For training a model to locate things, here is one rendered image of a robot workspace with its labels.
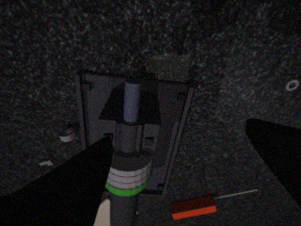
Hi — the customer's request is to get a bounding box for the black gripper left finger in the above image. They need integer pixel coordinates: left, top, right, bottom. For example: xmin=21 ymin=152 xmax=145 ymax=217
xmin=0 ymin=137 xmax=113 ymax=226

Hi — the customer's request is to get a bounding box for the green spacer ring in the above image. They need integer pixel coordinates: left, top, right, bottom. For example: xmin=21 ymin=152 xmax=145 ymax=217
xmin=105 ymin=176 xmax=150 ymax=196

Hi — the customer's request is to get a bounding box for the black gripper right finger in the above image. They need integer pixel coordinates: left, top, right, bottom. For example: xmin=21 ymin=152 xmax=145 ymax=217
xmin=246 ymin=118 xmax=301 ymax=208

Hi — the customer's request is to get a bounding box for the red-handled screwdriver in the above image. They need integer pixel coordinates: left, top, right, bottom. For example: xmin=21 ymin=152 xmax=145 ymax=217
xmin=170 ymin=188 xmax=257 ymax=219

